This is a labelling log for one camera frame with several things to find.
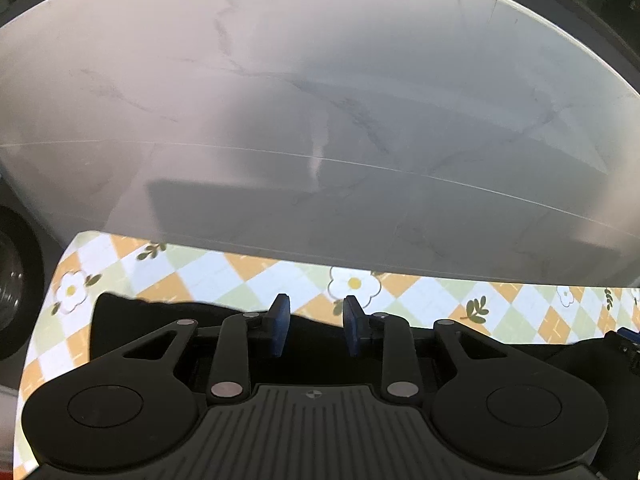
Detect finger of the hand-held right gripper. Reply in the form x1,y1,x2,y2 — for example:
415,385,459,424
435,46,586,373
605,326,640,361

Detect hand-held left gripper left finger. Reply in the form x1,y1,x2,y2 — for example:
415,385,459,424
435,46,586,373
120,293,291,403

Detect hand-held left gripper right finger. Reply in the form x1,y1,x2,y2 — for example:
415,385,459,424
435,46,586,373
343,295,506,403

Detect black pants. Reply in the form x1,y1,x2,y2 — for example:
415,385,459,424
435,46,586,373
90,292,640,411

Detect checkered floral tablecloth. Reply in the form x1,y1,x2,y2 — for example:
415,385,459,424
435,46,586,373
15,230,640,476

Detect grey washing machine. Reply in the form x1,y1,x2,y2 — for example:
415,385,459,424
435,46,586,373
0,175,48,361

